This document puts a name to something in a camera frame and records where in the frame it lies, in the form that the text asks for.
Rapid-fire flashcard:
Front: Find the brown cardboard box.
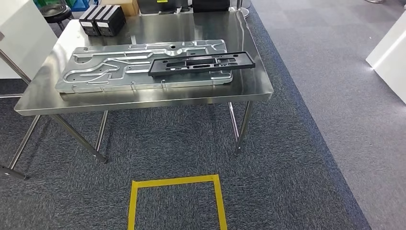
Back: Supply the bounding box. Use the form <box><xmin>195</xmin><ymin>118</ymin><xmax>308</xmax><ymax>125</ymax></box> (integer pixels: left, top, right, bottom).
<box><xmin>101</xmin><ymin>0</ymin><xmax>140</xmax><ymax>17</ymax></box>

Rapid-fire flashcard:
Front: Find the dark grey equipment case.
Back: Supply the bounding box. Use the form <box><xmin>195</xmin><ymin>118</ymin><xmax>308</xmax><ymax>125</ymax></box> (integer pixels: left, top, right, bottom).
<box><xmin>137</xmin><ymin>0</ymin><xmax>191</xmax><ymax>15</ymax></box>

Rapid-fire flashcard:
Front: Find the black ribbed box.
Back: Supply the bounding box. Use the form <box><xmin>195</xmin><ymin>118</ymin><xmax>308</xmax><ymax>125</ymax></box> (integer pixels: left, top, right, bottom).
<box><xmin>79</xmin><ymin>4</ymin><xmax>102</xmax><ymax>36</ymax></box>
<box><xmin>94</xmin><ymin>4</ymin><xmax>126</xmax><ymax>37</ymax></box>

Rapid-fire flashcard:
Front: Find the black round stool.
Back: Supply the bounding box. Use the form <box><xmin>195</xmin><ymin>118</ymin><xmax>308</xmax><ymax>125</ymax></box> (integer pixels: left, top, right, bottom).
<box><xmin>39</xmin><ymin>3</ymin><xmax>73</xmax><ymax>31</ymax></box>

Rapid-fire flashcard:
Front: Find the steel workbench table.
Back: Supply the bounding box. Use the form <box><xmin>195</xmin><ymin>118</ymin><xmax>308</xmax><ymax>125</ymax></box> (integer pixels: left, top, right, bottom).
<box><xmin>0</xmin><ymin>11</ymin><xmax>274</xmax><ymax>180</ymax></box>

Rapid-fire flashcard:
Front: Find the black carry bag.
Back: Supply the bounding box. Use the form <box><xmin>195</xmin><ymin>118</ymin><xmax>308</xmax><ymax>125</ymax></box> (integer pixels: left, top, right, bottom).
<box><xmin>192</xmin><ymin>0</ymin><xmax>231</xmax><ymax>13</ymax></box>

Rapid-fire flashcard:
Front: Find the black plastic plate part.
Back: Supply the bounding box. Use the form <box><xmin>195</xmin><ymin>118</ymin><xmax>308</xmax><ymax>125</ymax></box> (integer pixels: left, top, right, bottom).
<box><xmin>147</xmin><ymin>51</ymin><xmax>256</xmax><ymax>78</ymax></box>

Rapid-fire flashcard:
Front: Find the yellow floor tape square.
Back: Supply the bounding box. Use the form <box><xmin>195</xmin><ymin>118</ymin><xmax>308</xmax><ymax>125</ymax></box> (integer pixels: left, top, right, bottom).
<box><xmin>127</xmin><ymin>174</ymin><xmax>228</xmax><ymax>230</ymax></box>

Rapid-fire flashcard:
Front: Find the white cabinet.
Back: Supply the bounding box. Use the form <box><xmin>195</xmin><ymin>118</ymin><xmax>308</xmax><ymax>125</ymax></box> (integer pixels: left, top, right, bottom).
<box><xmin>0</xmin><ymin>0</ymin><xmax>58</xmax><ymax>80</ymax></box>

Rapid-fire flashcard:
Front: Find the green plastic crate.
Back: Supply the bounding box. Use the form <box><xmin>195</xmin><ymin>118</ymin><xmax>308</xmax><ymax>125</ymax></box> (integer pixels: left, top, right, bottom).
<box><xmin>33</xmin><ymin>0</ymin><xmax>70</xmax><ymax>9</ymax></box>

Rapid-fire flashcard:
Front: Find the stamped silver metal plate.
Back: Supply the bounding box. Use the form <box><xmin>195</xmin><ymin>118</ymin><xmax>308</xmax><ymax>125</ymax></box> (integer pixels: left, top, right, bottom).
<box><xmin>55</xmin><ymin>39</ymin><xmax>234</xmax><ymax>94</ymax></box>

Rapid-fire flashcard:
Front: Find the white block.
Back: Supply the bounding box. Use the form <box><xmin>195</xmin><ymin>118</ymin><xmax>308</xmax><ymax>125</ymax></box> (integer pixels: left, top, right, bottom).
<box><xmin>365</xmin><ymin>11</ymin><xmax>406</xmax><ymax>105</ymax></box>

